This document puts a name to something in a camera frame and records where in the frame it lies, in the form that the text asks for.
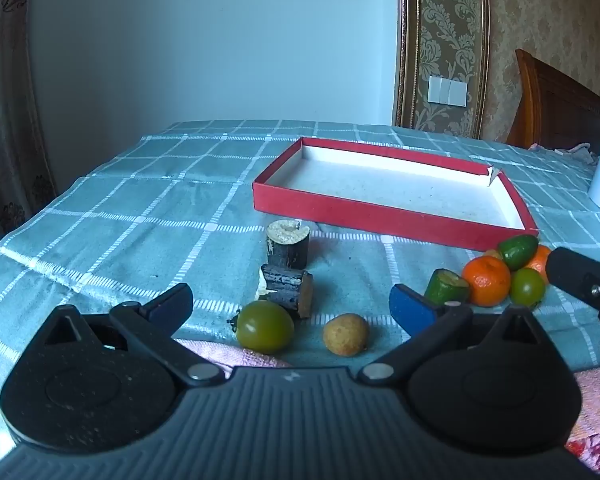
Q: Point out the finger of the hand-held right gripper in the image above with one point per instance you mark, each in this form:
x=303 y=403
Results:
x=575 y=272

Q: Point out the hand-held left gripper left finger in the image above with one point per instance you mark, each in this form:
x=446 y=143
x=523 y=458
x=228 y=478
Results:
x=172 y=306

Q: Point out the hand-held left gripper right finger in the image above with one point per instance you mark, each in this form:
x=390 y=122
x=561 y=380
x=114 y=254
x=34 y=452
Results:
x=410 y=310

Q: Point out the green cucumber piece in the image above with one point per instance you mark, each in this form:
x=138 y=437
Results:
x=445 y=287

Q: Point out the green tomato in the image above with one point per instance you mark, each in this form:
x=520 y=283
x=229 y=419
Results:
x=265 y=327
x=527 y=287

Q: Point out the green avocado-like fruit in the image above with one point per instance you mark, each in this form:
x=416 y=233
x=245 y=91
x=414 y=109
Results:
x=517 y=251

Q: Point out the small brown round fruit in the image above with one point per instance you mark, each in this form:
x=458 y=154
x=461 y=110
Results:
x=346 y=335

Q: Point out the red shallow cardboard box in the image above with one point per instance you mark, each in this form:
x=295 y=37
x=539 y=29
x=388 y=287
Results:
x=330 y=210

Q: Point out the orange mandarin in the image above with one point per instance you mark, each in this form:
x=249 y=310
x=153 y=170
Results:
x=486 y=282
x=538 y=260

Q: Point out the pink towel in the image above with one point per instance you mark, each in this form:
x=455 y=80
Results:
x=215 y=355

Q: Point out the teal checked tablecloth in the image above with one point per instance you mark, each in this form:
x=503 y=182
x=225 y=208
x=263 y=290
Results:
x=130 y=210

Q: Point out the pink grey cloth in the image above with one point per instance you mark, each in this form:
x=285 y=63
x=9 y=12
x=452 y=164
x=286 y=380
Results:
x=575 y=152

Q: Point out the wooden headboard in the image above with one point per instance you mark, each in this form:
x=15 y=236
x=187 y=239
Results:
x=555 y=105

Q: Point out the gold framed wallpaper panel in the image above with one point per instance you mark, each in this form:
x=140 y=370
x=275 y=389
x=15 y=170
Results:
x=445 y=25

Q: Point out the white wall switch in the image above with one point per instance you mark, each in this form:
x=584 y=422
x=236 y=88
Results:
x=447 y=91

